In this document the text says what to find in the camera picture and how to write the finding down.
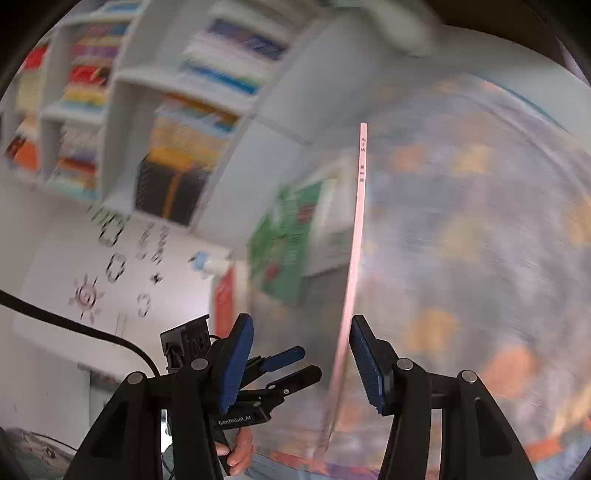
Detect person's left hand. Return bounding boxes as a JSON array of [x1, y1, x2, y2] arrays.
[[215, 427, 254, 476]]

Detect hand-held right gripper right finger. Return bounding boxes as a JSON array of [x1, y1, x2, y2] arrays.
[[348, 315, 539, 480]]

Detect black wall stickers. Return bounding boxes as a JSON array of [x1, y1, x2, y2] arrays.
[[69, 203, 169, 324]]

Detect row of black and yellow books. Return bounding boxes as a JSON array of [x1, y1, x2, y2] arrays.
[[134, 92, 241, 227]]

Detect row of orange and red books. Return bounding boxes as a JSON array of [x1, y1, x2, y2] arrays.
[[2, 44, 51, 174]]

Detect row of mixed colourful books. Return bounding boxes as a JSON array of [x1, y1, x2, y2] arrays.
[[46, 21, 132, 197]]

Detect black cable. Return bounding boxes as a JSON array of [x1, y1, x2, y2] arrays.
[[0, 290, 160, 374]]

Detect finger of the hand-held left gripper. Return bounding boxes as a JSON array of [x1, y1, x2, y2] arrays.
[[238, 364, 323, 402], [245, 346, 306, 374]]

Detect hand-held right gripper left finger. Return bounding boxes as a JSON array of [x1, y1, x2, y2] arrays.
[[65, 313, 256, 480]]

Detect pink book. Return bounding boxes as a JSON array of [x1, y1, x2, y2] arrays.
[[318, 122, 370, 462]]

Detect grey floral tablecloth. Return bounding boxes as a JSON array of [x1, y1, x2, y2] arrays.
[[249, 74, 591, 480]]

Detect white bottle with blue cap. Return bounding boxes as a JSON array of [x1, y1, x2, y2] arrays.
[[188, 251, 229, 280]]

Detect row of white and blue books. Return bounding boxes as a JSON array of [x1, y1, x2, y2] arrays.
[[178, 0, 324, 97]]

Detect white bookshelf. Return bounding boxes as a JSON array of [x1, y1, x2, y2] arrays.
[[0, 0, 384, 241]]

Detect green book with girl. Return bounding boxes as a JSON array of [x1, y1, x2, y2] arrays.
[[248, 181, 326, 308]]

